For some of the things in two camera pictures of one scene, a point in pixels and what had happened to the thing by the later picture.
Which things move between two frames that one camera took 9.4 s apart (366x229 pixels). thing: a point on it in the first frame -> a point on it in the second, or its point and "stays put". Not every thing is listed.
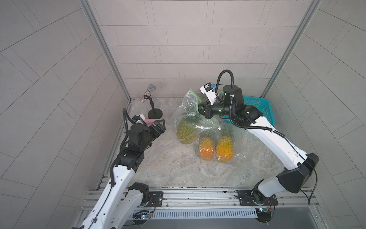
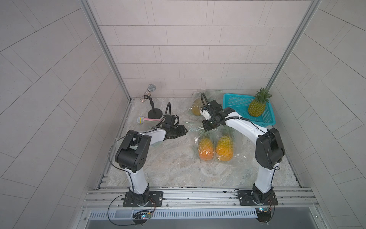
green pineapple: x=186 y=128 -> x=257 y=106
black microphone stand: x=155 y=113 stays put
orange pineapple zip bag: x=206 y=144 stays put
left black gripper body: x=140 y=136 -> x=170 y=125
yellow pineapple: x=224 y=147 stays put
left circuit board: x=140 y=218 stays put
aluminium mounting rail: x=218 y=199 stays put
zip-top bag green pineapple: x=188 y=124 -> x=157 y=137
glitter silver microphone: x=151 y=88 stays put
